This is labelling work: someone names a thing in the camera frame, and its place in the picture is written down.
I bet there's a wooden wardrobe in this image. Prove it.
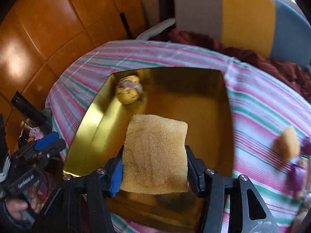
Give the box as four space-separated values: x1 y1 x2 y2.
1 0 145 150

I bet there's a yellow sponge block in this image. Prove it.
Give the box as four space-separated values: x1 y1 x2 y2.
273 126 300 162

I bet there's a maroon blanket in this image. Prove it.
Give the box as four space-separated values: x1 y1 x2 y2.
167 28 311 103

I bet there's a purple snack packet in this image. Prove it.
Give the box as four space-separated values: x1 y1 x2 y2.
301 136 311 156
287 163 307 195

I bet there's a striped bed sheet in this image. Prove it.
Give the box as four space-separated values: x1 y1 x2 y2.
45 40 310 232

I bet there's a gold tin box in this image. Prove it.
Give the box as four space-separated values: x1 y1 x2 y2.
64 67 234 232

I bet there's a grey bed frame rail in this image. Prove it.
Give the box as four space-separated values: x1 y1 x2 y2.
136 18 176 41

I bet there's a tricolour headboard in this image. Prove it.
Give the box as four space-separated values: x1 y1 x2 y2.
175 0 310 68

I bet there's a person left hand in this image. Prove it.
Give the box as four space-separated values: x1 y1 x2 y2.
5 186 42 221

